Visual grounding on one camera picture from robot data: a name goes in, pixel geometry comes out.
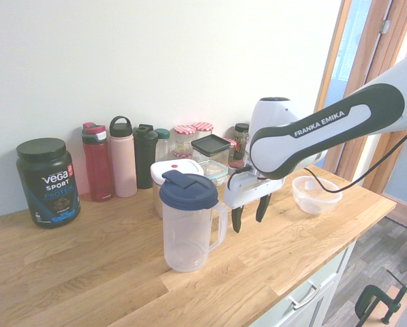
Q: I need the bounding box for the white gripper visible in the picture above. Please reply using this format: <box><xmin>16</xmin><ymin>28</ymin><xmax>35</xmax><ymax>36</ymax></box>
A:
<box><xmin>223</xmin><ymin>167</ymin><xmax>286</xmax><ymax>234</ymax></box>

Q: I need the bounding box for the clear pitcher with blue lid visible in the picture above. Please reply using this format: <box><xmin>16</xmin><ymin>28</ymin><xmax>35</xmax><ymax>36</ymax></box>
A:
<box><xmin>159</xmin><ymin>170</ymin><xmax>230</xmax><ymax>273</ymax></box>

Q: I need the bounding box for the red water bottle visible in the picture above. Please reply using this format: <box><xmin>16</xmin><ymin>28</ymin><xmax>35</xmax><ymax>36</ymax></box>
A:
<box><xmin>81</xmin><ymin>122</ymin><xmax>114</xmax><ymax>203</ymax></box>

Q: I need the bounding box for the glass container with teal lid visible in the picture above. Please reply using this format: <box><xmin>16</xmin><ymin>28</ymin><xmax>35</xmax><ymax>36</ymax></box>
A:
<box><xmin>202</xmin><ymin>161</ymin><xmax>230</xmax><ymax>187</ymax></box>

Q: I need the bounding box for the clear glass mug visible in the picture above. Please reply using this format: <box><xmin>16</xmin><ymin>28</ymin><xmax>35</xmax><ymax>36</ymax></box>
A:
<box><xmin>241</xmin><ymin>130</ymin><xmax>251</xmax><ymax>164</ymax></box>

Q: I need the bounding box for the clear plastic bowl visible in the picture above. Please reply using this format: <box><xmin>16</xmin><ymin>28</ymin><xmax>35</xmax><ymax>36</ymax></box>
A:
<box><xmin>291</xmin><ymin>176</ymin><xmax>344</xmax><ymax>215</ymax></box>

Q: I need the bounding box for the square container with black lid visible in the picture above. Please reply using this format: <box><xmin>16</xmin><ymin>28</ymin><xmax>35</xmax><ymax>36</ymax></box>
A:
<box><xmin>190</xmin><ymin>134</ymin><xmax>232</xmax><ymax>168</ymax></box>

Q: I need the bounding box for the dark jar with black lid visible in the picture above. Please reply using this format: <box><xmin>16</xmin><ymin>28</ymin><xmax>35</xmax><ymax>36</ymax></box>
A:
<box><xmin>232</xmin><ymin>123</ymin><xmax>251</xmax><ymax>161</ymax></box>

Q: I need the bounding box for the cereal container with white lid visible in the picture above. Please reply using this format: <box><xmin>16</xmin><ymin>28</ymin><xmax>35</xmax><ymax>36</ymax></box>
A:
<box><xmin>150</xmin><ymin>159</ymin><xmax>205</xmax><ymax>219</ymax></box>

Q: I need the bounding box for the glass jar red checkered lid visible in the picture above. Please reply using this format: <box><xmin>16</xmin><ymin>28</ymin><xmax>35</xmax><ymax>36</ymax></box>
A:
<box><xmin>173</xmin><ymin>125</ymin><xmax>198</xmax><ymax>153</ymax></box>
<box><xmin>192</xmin><ymin>121</ymin><xmax>213</xmax><ymax>140</ymax></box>

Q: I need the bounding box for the pale cabinet under counter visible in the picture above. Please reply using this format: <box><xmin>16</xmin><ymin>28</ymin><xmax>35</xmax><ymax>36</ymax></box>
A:
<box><xmin>250</xmin><ymin>238</ymin><xmax>357</xmax><ymax>327</ymax></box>

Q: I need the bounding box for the clear bottle with green cap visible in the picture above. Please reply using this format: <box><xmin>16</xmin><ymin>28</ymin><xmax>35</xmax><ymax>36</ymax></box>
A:
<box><xmin>154</xmin><ymin>128</ymin><xmax>172</xmax><ymax>163</ymax></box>

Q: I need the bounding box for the black shaker bottle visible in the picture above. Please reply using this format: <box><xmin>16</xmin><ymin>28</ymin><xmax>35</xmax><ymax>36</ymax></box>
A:
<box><xmin>133</xmin><ymin>123</ymin><xmax>159</xmax><ymax>190</ymax></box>

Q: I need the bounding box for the pink bottle with black cap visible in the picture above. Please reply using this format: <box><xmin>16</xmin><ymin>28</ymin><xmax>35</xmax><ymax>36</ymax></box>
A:
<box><xmin>108</xmin><ymin>115</ymin><xmax>138</xmax><ymax>198</ymax></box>

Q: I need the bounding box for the wooden door with glass panel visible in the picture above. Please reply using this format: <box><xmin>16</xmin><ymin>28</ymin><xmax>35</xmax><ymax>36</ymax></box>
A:
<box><xmin>359</xmin><ymin>0</ymin><xmax>407</xmax><ymax>236</ymax></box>

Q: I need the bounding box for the green metal clamp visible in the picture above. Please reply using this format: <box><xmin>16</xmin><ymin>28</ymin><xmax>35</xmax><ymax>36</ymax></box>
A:
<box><xmin>355</xmin><ymin>270</ymin><xmax>407</xmax><ymax>324</ymax></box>

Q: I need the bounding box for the black Vega protein tub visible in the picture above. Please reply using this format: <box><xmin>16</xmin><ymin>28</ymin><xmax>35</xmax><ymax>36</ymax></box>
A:
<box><xmin>15</xmin><ymin>138</ymin><xmax>82</xmax><ymax>230</ymax></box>

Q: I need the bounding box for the black camera cable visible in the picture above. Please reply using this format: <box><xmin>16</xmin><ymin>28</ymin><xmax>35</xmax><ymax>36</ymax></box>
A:
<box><xmin>226</xmin><ymin>125</ymin><xmax>407</xmax><ymax>195</ymax></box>

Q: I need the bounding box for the silver cabinet handle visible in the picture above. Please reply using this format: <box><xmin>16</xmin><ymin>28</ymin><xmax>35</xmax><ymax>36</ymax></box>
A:
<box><xmin>288</xmin><ymin>284</ymin><xmax>322</xmax><ymax>310</ymax></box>

